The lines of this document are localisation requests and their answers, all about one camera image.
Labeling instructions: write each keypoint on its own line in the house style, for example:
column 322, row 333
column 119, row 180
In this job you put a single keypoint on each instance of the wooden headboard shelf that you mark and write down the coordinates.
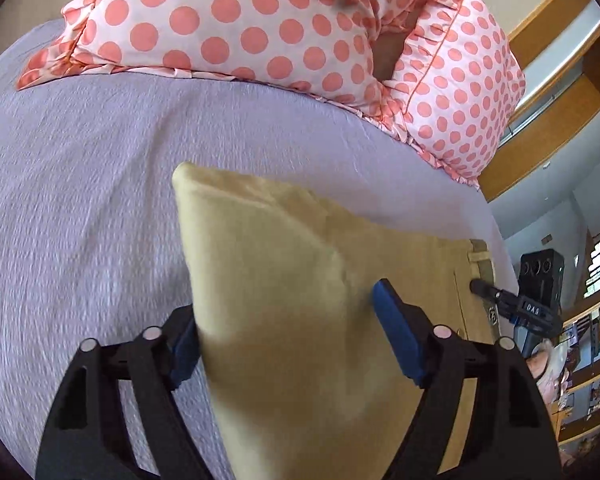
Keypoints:
column 555, row 85

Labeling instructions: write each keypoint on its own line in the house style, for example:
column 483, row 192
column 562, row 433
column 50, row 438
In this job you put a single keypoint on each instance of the person's right hand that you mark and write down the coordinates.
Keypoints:
column 550, row 367

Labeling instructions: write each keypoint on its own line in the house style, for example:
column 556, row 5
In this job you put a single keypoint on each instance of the large pink polka dot pillow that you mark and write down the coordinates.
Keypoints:
column 220, row 20

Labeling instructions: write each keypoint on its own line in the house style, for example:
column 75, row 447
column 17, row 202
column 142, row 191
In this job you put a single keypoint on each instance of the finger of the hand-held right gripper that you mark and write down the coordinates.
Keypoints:
column 487, row 291

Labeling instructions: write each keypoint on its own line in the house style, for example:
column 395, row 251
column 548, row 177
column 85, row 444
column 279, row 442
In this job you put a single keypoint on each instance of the lavender bed sheet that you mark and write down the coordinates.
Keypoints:
column 80, row 185

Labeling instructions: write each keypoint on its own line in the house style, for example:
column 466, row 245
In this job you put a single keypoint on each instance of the yellow pants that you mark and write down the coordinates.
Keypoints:
column 305, row 285

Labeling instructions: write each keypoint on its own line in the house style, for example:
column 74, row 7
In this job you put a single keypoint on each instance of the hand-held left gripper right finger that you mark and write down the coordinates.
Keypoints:
column 396, row 332

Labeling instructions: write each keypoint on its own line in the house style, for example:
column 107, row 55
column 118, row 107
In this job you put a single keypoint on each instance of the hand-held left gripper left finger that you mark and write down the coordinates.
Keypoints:
column 182, row 350

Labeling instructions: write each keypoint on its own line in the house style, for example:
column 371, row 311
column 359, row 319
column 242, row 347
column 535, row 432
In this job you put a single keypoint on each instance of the small pink polka dot pillow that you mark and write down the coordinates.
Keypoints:
column 455, row 90

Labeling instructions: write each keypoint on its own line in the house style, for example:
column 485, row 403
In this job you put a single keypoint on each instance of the wooden bookshelf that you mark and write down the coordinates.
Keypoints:
column 592, row 380

